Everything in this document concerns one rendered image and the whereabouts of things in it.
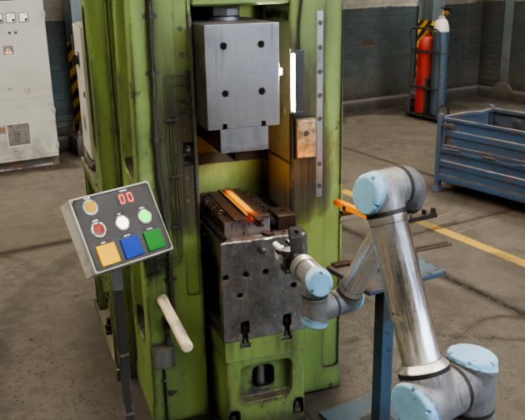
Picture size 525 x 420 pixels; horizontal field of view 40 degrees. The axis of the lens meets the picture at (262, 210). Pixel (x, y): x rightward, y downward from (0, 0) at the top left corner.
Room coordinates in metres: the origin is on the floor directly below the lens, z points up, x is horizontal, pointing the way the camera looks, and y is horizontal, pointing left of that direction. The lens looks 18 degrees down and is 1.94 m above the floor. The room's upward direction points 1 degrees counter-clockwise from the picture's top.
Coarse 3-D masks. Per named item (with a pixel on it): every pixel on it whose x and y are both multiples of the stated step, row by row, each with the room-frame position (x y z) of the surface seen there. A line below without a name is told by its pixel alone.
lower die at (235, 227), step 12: (216, 192) 3.17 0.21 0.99; (240, 192) 3.16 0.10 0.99; (228, 204) 2.99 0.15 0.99; (252, 204) 2.98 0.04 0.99; (228, 216) 2.86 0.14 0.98; (240, 216) 2.83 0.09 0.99; (264, 216) 2.83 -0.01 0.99; (228, 228) 2.78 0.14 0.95; (240, 228) 2.79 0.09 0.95; (252, 228) 2.81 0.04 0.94; (264, 228) 2.83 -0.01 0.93
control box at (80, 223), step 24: (120, 192) 2.55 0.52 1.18; (144, 192) 2.61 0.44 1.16; (72, 216) 2.40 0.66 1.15; (96, 216) 2.44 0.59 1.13; (120, 216) 2.49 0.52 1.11; (72, 240) 2.41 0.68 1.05; (96, 240) 2.39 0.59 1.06; (144, 240) 2.50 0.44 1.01; (168, 240) 2.56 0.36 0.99; (96, 264) 2.33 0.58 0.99; (120, 264) 2.39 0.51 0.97
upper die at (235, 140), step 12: (204, 132) 3.00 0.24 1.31; (216, 132) 2.83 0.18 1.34; (228, 132) 2.78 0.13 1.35; (240, 132) 2.80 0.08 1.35; (252, 132) 2.81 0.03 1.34; (264, 132) 2.83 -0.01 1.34; (216, 144) 2.83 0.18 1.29; (228, 144) 2.78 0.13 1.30; (240, 144) 2.80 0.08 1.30; (252, 144) 2.81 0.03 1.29; (264, 144) 2.83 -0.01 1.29
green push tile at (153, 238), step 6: (156, 228) 2.55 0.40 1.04; (144, 234) 2.50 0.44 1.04; (150, 234) 2.52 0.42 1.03; (156, 234) 2.53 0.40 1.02; (150, 240) 2.50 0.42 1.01; (156, 240) 2.52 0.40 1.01; (162, 240) 2.53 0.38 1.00; (150, 246) 2.49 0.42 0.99; (156, 246) 2.50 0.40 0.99; (162, 246) 2.52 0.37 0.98
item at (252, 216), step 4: (228, 192) 3.11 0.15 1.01; (232, 192) 3.10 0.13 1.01; (228, 196) 3.08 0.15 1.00; (232, 196) 3.05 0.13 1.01; (236, 196) 3.05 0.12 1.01; (232, 200) 3.02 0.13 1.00; (236, 200) 2.99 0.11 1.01; (240, 200) 2.99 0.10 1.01; (240, 204) 2.93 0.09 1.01; (244, 204) 2.93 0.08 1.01; (244, 208) 2.87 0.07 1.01; (248, 208) 2.87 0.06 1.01; (248, 212) 2.80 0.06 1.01; (252, 212) 2.80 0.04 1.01; (256, 212) 2.80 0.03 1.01; (248, 216) 2.79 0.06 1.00; (252, 216) 2.76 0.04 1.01; (256, 216) 2.76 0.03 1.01; (260, 216) 2.76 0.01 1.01; (248, 220) 2.79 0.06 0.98; (252, 220) 2.78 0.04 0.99; (256, 220) 2.72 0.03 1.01; (260, 220) 2.71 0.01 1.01; (256, 224) 2.72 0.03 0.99; (260, 224) 2.71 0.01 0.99
